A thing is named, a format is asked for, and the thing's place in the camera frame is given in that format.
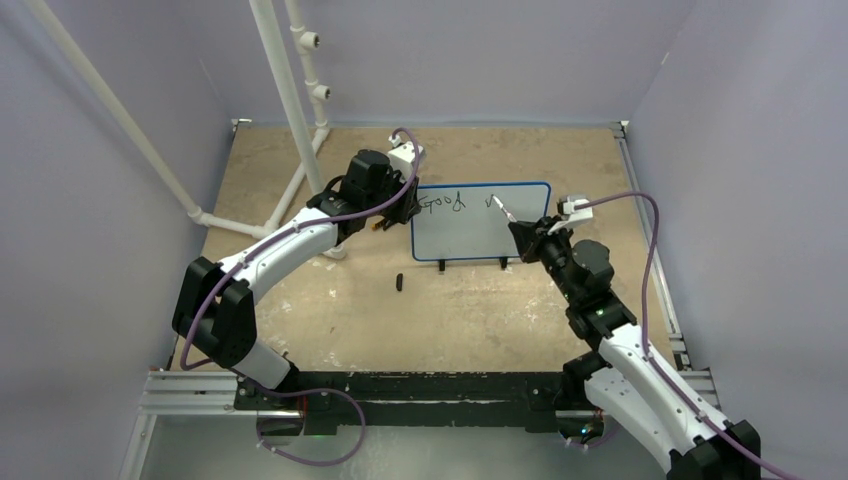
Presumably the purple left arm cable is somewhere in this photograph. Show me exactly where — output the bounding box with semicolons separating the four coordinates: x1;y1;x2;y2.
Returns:
178;127;424;372

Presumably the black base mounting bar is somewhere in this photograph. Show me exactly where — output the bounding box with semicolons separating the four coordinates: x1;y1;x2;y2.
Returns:
234;353;615;444

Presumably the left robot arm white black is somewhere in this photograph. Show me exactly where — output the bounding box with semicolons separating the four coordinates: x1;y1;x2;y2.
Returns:
172;141;426;409

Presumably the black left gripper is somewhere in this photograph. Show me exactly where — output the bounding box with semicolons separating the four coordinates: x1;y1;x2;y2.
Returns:
364;166;419;225

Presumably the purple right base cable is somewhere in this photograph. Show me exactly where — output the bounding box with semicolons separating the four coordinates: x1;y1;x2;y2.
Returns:
564;413;624;452

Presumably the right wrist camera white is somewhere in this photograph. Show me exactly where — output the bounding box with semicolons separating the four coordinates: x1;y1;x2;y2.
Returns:
547;195;594;236

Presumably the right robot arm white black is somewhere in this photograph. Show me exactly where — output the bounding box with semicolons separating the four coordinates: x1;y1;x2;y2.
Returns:
508;217;762;479

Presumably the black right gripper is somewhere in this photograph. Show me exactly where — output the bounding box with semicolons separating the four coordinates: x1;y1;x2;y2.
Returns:
511;214;580;304

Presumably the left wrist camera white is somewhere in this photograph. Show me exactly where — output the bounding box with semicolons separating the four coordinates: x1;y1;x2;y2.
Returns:
387;135;415;182

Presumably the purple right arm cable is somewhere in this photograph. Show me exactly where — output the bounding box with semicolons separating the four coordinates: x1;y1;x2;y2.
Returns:
572;192;790;480

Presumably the blue framed whiteboard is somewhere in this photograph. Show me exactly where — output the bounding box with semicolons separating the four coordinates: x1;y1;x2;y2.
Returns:
410;181;552;262

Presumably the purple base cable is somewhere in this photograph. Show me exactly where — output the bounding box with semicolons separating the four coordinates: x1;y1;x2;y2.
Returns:
564;413;624;452
245;380;367;468

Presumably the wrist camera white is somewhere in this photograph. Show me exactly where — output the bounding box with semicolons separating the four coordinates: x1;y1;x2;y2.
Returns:
387;135;415;182
547;195;594;236

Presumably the white PVC pipe frame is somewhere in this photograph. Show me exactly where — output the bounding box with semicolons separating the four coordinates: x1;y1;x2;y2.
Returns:
24;1;333;240

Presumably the white marker pen black cap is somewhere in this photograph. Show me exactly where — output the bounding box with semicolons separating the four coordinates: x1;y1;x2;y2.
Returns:
491;195;517;223

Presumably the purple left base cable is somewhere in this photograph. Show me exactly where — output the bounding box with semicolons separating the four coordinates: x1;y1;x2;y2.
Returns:
245;380;367;468

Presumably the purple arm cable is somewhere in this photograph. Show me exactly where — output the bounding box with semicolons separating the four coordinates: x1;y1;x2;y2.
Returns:
178;127;424;372
572;192;790;480

